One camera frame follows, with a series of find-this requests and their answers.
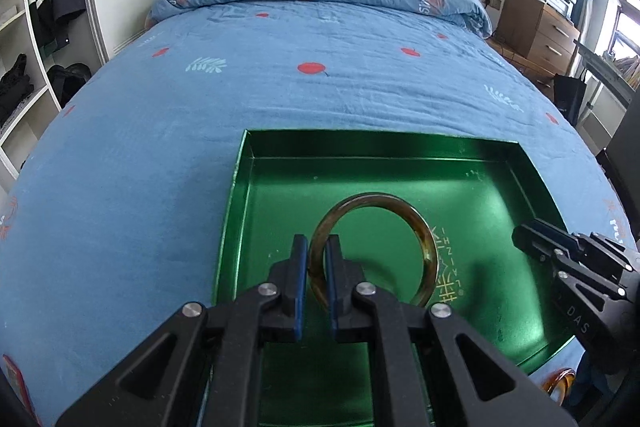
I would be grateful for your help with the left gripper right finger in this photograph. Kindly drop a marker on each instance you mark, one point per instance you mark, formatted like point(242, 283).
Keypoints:
point(427, 365)

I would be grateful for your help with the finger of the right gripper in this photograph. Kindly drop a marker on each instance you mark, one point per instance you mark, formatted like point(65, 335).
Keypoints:
point(555, 250)

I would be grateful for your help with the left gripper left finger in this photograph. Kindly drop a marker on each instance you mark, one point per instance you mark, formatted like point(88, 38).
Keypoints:
point(202, 366)

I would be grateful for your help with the amber orange bangle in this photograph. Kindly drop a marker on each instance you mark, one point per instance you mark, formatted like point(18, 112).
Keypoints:
point(557, 386)

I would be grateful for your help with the green tray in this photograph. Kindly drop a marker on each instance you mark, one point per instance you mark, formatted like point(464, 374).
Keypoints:
point(395, 226)

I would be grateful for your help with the black bag on floor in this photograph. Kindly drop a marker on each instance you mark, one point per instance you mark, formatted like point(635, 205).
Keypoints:
point(568, 94)

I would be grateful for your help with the blue bed sheet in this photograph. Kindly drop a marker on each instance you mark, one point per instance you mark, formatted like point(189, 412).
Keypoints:
point(186, 166)

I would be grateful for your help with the red card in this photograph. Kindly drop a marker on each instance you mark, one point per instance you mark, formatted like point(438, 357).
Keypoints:
point(19, 386)

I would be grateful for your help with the wooden drawer cabinet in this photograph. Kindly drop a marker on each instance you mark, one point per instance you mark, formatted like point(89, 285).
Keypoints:
point(539, 33)

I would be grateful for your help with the black clothes on shelf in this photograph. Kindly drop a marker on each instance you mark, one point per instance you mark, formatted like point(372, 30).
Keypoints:
point(15, 87)

